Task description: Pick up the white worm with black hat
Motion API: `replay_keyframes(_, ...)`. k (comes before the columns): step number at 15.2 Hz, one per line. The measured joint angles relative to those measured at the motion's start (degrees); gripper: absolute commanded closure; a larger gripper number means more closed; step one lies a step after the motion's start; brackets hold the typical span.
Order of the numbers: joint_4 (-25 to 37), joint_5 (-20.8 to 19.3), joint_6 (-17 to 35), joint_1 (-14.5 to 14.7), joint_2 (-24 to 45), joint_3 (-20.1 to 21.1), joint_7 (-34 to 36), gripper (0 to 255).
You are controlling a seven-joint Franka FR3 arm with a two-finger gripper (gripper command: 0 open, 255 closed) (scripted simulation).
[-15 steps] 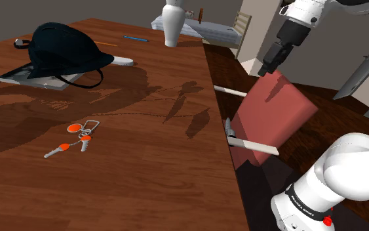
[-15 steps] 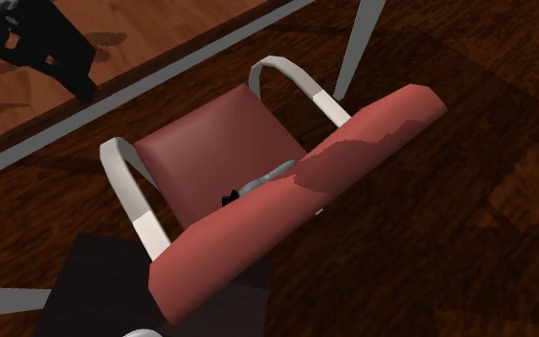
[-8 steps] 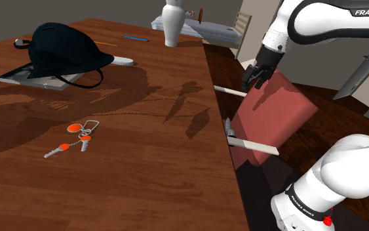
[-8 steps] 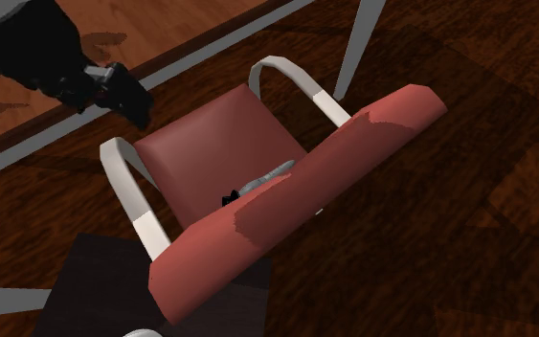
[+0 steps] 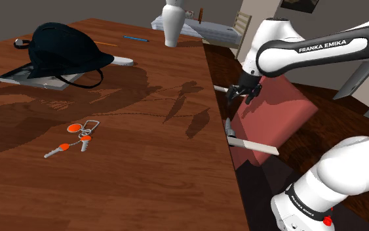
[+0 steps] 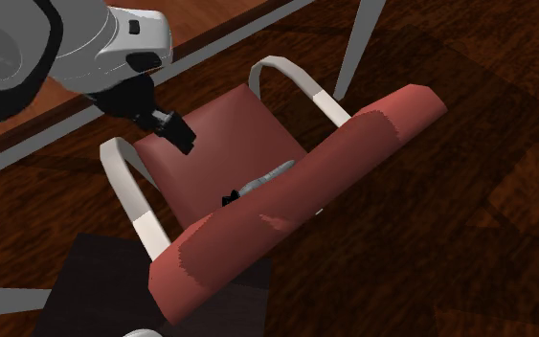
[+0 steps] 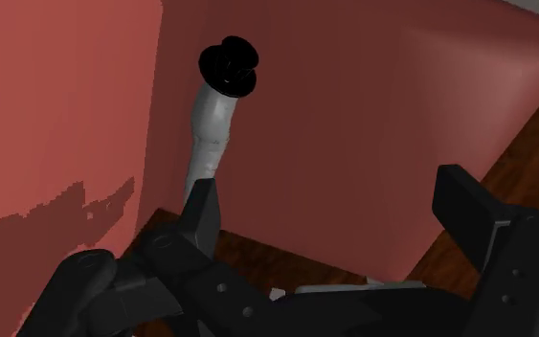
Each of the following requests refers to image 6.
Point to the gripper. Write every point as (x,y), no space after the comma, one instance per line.
(126,100)

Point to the red armchair with white armrests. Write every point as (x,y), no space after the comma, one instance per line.
(231,140)

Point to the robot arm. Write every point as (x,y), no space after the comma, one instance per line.
(87,46)

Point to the grey elongated tool black end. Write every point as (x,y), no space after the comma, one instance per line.
(263,179)

